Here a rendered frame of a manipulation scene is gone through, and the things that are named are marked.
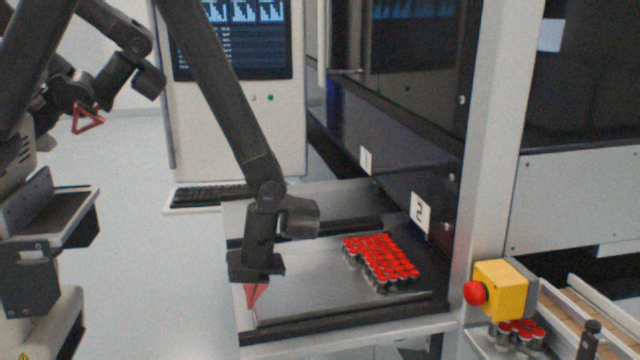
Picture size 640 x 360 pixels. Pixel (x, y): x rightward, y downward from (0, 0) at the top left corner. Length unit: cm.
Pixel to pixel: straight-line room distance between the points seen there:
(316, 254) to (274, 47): 79
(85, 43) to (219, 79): 563
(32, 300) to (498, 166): 86
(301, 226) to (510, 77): 40
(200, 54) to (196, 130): 102
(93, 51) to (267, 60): 479
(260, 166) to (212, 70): 16
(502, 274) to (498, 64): 33
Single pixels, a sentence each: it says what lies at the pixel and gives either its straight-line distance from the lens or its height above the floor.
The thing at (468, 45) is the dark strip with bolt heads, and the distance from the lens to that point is 83.
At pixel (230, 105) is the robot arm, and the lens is 72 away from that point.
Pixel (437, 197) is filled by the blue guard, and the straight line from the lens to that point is 93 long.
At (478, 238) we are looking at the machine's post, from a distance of 85.
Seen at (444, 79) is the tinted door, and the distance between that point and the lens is 90.
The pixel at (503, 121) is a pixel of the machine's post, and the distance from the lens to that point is 78.
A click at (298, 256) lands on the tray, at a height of 88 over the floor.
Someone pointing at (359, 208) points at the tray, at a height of 88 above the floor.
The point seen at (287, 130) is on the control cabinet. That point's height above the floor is 99.
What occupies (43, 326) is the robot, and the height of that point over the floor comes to 80.
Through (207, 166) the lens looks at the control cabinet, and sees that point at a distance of 175.
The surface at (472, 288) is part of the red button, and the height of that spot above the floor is 101.
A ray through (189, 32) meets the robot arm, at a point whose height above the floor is 140.
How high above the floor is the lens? 145
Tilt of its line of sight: 22 degrees down
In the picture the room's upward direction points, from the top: straight up
